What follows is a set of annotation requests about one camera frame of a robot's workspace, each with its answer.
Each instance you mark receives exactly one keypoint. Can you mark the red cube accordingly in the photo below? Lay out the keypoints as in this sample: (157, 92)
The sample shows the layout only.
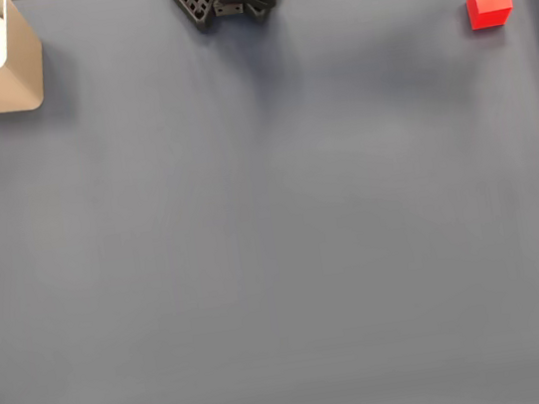
(489, 13)

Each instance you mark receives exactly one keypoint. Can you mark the dark grey-blue table mat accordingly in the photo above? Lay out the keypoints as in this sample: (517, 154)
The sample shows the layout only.
(278, 261)

